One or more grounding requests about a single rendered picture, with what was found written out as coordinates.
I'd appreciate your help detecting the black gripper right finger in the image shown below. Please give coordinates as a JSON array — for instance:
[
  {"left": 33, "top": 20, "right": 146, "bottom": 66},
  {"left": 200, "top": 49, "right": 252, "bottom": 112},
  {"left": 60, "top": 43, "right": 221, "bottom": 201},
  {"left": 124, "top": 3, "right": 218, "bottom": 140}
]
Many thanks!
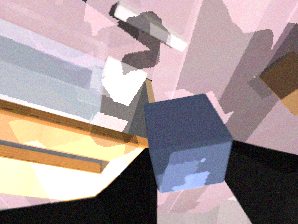
[{"left": 224, "top": 140, "right": 298, "bottom": 224}]

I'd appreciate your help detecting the blue cube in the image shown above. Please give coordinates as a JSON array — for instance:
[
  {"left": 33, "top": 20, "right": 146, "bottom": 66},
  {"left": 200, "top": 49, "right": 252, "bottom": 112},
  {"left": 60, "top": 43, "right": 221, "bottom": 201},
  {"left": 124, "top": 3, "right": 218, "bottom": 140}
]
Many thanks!
[{"left": 144, "top": 93, "right": 233, "bottom": 193}]

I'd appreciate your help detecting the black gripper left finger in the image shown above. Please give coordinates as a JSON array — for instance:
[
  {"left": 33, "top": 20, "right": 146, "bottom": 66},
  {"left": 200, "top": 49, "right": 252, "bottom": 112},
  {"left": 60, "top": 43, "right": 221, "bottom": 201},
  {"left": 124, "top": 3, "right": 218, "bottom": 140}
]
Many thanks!
[{"left": 0, "top": 147, "right": 157, "bottom": 224}]

